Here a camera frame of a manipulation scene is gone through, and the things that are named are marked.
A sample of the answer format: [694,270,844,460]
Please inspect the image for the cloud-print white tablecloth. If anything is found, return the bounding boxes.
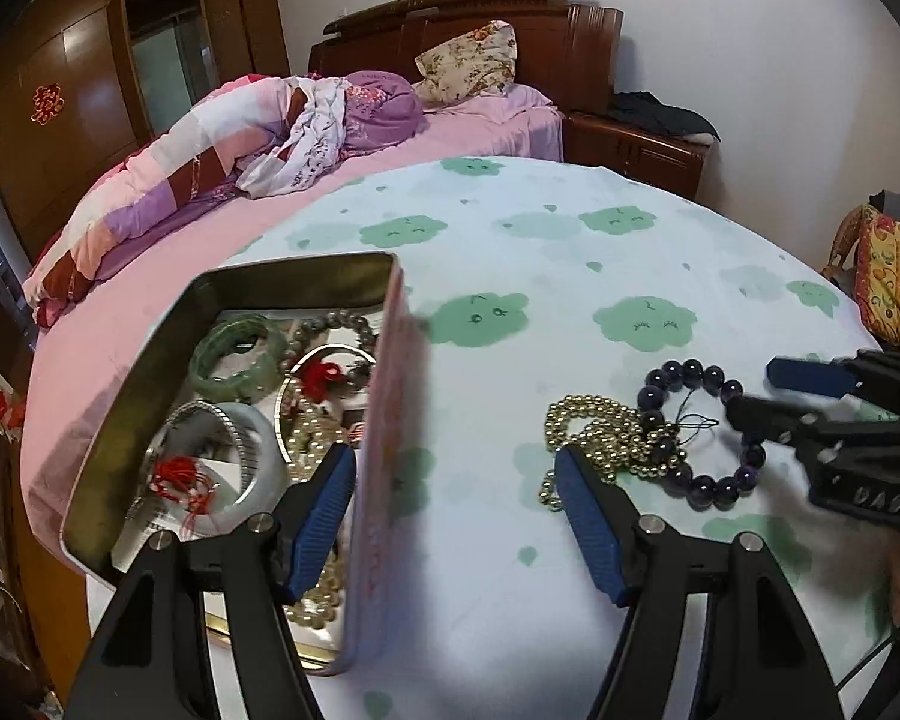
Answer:
[80,154,900,720]

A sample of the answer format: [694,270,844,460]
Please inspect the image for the dark green jade bangle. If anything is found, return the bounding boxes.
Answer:
[188,314,287,403]

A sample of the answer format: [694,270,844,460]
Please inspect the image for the pink metal tin box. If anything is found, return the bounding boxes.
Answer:
[61,252,414,676]

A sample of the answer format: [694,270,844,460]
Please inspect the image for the gold bead bracelet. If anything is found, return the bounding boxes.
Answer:
[536,391,693,515]

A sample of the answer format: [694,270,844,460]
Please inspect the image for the grey-green bead bracelet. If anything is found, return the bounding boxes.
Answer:
[282,308,380,392]

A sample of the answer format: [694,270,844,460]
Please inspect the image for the black clothes on nightstand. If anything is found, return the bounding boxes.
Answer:
[606,91,720,143]

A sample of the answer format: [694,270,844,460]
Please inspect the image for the dark wooden headboard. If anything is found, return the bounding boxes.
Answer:
[307,0,626,116]

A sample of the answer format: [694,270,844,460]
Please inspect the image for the wooden nightstand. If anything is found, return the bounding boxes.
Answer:
[562,112,710,200]

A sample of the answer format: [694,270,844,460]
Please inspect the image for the floral pillow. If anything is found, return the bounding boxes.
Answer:
[414,20,518,107]

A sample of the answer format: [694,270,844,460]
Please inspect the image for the purple folded blanket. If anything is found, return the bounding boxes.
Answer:
[341,70,425,158]

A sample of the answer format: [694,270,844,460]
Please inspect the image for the red cord jade pendant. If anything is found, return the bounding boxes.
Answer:
[146,455,219,538]

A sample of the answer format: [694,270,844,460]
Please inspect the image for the brown wooden wardrobe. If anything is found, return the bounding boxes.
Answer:
[0,0,289,278]

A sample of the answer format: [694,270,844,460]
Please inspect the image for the dark purple bead bracelet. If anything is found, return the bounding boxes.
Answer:
[634,356,769,512]

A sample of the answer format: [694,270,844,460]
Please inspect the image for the pink-sheeted bed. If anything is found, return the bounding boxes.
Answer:
[20,86,562,554]

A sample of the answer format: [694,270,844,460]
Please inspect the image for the colourful patterned bag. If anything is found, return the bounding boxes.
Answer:
[821,203,900,351]

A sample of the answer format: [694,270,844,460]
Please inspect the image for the white floral cloth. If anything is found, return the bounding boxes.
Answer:
[235,76,347,199]

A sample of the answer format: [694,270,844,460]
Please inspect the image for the patchwork pink quilt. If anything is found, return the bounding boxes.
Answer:
[23,75,302,330]

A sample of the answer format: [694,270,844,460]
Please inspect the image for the red double-happiness sticker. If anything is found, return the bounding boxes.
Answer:
[30,83,66,127]

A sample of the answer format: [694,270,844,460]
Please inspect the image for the red and white bag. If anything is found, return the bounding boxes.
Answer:
[0,372,25,442]

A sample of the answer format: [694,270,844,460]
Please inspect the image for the pale white jade bangle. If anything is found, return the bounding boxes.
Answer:
[126,400,287,536]

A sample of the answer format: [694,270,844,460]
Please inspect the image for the red knot tassel pendant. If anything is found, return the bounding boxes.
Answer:
[294,359,347,403]

